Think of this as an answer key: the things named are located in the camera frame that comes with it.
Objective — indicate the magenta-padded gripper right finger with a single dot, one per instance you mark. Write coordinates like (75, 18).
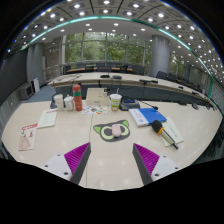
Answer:
(146, 157)

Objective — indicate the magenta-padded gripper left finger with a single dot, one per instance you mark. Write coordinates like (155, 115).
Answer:
(77, 156)

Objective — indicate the grey cat-face mouse pad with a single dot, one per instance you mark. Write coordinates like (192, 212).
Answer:
(103, 131)

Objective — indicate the black handheld microphone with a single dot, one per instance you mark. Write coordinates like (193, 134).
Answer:
(157, 126)

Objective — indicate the blue and white book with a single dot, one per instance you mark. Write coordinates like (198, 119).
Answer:
(148, 116)

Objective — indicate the white printed document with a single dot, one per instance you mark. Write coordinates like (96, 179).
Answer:
(47, 118)

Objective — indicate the colourful sticker sheet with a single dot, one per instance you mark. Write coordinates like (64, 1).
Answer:
(93, 110)

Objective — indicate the red and white leaflet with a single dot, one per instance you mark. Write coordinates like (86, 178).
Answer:
(28, 136)

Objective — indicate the white lidded mug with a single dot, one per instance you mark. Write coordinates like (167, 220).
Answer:
(69, 104)

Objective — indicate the black gooseneck microphone console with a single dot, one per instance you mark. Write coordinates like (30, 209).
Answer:
(128, 104)

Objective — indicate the red bottle with green band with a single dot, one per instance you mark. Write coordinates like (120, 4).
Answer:
(77, 98)

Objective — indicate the beige desk organizer box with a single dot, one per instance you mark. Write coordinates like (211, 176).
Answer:
(97, 97)

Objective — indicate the printed paper cup with straw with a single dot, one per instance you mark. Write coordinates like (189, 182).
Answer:
(115, 101)

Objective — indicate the curved conference desk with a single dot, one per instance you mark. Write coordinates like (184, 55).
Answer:
(90, 78)

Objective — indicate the dark office chairs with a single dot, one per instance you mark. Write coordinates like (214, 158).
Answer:
(162, 75)

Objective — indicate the ceiling lights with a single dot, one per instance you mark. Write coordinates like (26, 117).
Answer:
(77, 6)

